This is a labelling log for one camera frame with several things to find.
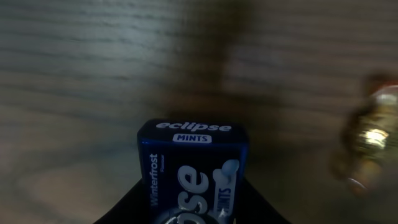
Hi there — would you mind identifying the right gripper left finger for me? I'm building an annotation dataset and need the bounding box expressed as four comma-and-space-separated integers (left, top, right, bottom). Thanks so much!
92, 178, 154, 224

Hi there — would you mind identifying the gold wrapped candy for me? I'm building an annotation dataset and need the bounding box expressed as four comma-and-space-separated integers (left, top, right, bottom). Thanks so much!
329, 71, 398, 198

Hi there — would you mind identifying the blue candy pack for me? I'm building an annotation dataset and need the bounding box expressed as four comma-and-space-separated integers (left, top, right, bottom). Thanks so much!
136, 118, 249, 224

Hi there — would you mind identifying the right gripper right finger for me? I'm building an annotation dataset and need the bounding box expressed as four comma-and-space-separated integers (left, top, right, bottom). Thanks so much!
236, 177, 293, 224

